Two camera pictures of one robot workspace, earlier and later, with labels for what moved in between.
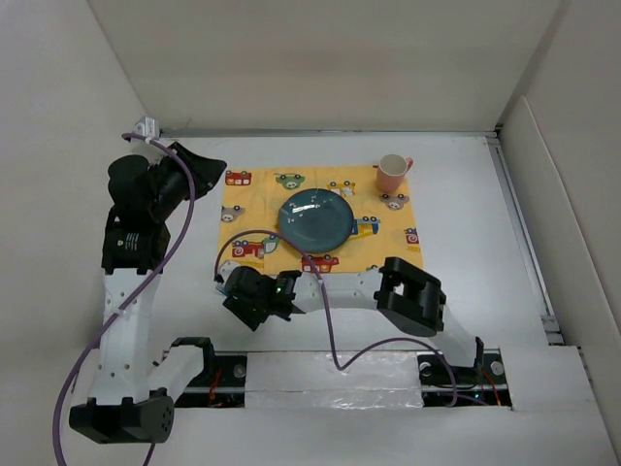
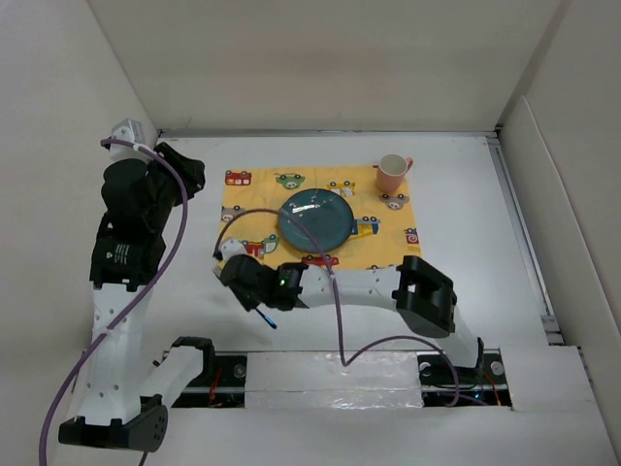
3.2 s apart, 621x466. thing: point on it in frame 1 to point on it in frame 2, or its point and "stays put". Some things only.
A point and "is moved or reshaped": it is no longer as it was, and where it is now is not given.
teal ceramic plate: (316, 220) stays put
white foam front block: (310, 380) stays put
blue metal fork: (222, 289) is moved or reshaped
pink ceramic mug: (391, 172) stays put
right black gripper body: (251, 313) to (252, 299)
